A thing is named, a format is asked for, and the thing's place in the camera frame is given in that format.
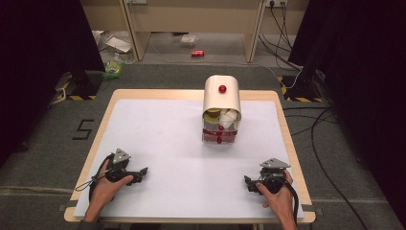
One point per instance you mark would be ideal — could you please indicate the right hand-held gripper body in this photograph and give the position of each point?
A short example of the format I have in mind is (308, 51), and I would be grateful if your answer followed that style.
(274, 179)

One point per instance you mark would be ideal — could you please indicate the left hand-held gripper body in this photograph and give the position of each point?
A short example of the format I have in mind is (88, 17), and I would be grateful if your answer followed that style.
(118, 166)

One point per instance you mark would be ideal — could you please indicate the small yellow-lidded cup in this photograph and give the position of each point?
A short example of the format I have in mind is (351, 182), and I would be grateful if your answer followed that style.
(210, 119)
(213, 112)

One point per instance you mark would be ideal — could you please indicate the white storage box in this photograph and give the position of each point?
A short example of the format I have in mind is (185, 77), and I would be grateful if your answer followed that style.
(221, 96)

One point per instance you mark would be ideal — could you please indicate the person's right hand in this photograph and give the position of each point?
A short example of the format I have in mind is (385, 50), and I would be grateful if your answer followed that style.
(282, 201)

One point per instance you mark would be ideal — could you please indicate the person's left hand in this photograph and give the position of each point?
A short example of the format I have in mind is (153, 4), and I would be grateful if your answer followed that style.
(105, 191)

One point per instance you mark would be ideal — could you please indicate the white table mat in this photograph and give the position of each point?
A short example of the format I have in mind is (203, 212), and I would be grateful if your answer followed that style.
(159, 159)

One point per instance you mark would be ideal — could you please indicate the light wooden table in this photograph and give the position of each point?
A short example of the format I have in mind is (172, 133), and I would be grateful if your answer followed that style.
(102, 127)

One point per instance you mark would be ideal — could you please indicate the small white cup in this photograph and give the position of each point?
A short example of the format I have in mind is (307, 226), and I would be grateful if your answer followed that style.
(226, 120)
(233, 114)

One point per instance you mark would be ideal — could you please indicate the stand base with hazard tape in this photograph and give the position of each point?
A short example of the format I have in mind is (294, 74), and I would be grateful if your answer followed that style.
(301, 91)
(79, 87)

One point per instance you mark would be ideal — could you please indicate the green snack packet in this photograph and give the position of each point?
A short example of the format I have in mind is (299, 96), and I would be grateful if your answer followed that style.
(113, 68)

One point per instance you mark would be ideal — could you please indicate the crumpled clear plastic bags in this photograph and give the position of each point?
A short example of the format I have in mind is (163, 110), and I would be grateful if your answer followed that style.
(116, 44)

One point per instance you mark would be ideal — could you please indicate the black curtain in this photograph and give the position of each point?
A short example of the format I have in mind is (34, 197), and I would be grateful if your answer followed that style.
(38, 64)
(360, 80)

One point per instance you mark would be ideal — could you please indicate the red drink can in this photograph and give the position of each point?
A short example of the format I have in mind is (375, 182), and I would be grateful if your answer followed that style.
(198, 53)

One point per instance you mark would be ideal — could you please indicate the clear plastic packet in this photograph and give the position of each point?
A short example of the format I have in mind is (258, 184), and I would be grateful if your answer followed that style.
(188, 40)

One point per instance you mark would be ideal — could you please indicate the beige desk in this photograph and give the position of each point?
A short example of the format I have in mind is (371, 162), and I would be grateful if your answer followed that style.
(198, 16)

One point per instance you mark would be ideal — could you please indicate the white wall socket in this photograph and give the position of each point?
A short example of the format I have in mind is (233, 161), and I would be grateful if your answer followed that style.
(276, 3)

